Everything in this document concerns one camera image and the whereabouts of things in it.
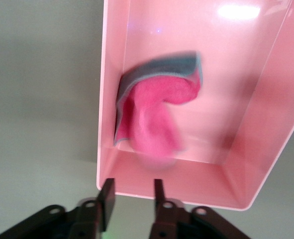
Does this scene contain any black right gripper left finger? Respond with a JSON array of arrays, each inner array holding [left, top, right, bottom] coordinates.
[[0, 178, 117, 239]]

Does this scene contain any pink and grey cloth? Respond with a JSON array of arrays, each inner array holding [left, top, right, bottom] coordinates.
[[113, 50, 202, 172]]

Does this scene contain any pink plastic bin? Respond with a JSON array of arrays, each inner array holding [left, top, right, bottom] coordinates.
[[96, 0, 294, 212]]

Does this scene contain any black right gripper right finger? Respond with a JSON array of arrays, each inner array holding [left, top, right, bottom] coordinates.
[[148, 178, 253, 239]]

